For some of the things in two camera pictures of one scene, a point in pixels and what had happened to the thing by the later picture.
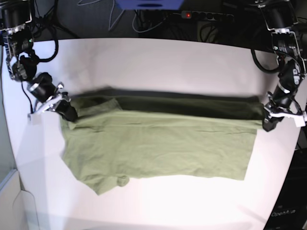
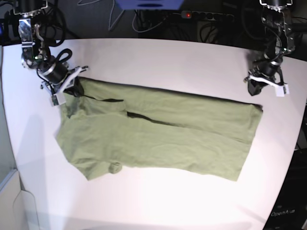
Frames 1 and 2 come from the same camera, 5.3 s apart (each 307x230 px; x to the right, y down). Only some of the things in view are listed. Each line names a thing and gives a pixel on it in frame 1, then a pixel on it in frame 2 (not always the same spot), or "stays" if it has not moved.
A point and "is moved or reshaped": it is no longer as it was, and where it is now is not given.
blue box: (150, 4) stays
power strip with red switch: (207, 16) stays
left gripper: (48, 96) to (57, 75)
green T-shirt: (121, 132) is moved or reshaped
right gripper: (280, 100) to (266, 73)
